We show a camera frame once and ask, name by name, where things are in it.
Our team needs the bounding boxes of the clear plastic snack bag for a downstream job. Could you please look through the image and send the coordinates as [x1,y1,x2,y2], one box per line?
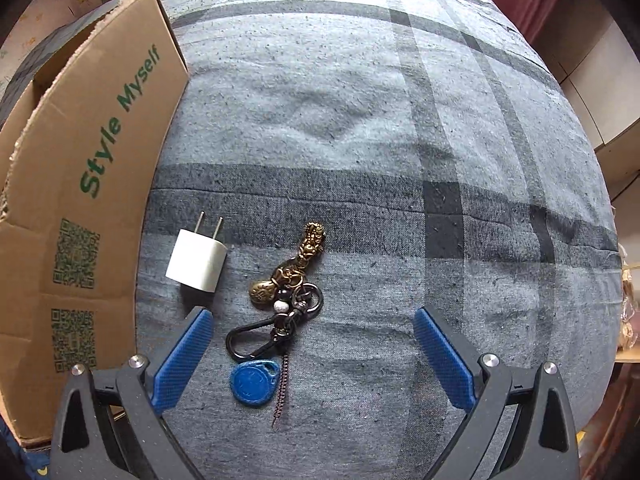
[612,245,640,351]

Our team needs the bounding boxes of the dark blue patterned cloth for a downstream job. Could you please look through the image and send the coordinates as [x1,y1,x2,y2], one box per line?
[0,417,51,480]

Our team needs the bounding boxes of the brass keychain with blue fob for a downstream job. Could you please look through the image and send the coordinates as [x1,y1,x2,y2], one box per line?
[225,221,326,433]

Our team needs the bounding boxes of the beige wardrobe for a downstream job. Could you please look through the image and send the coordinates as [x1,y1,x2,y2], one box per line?
[530,10,640,211]

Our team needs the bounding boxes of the small white charger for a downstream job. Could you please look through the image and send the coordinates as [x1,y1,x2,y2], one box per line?
[165,211,227,295]

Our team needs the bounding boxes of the dark red curtain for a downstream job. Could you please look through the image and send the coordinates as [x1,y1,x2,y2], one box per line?
[475,0,576,46]

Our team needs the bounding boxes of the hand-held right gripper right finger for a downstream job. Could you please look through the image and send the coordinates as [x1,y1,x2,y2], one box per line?
[414,307,581,480]

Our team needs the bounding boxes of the brown cardboard box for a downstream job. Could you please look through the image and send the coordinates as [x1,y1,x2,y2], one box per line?
[0,0,191,448]

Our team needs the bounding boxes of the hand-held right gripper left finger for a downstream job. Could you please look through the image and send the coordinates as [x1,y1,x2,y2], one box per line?
[50,306,215,480]

